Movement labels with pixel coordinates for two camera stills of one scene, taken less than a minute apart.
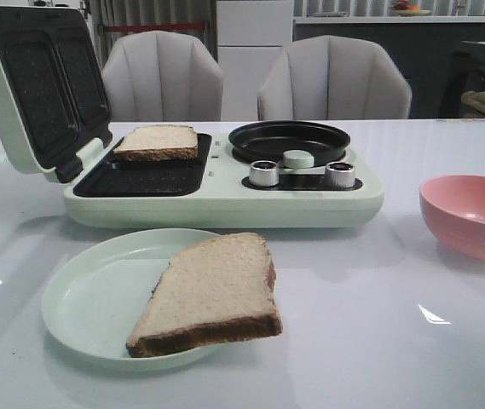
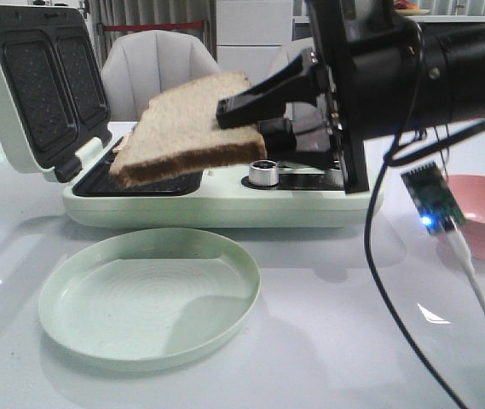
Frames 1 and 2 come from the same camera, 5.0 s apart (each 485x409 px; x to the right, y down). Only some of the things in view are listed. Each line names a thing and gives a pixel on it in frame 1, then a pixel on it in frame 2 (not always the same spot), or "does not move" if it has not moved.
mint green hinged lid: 46,83 does not move
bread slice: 217,290 → 178,133
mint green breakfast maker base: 224,189 does not move
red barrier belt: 152,26 does not move
